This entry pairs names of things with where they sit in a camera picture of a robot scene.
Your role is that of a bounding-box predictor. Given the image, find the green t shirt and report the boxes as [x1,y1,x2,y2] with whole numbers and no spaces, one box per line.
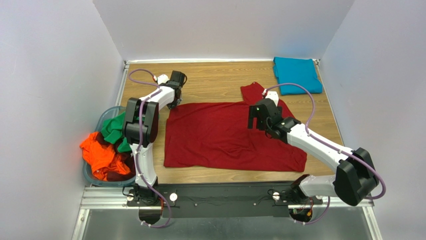
[100,111,132,153]

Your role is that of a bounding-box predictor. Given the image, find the folded blue t shirt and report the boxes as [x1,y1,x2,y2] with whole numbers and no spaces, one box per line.
[272,57,323,96]

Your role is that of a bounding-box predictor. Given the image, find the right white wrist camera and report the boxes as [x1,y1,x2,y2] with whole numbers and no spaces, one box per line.
[262,89,280,106]

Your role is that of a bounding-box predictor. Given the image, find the aluminium rail frame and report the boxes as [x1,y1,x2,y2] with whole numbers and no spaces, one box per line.
[71,184,384,240]

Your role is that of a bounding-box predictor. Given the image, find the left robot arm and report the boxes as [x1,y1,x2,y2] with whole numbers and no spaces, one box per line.
[122,70,188,205]

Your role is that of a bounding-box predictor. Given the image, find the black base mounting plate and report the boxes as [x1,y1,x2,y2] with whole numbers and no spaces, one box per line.
[124,181,314,221]

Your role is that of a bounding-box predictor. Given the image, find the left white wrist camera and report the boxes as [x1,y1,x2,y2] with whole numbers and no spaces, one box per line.
[153,74,170,85]

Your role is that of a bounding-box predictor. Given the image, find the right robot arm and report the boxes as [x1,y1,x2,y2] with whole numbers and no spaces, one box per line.
[247,98,384,206]

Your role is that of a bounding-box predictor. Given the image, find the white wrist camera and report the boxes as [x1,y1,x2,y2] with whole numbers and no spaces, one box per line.
[153,74,170,85]
[262,89,280,106]

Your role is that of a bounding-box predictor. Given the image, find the dark red t shirt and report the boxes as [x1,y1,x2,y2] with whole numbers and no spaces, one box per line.
[163,82,307,172]

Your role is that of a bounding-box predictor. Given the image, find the orange t shirt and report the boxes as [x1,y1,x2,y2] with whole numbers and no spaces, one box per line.
[79,131,132,181]

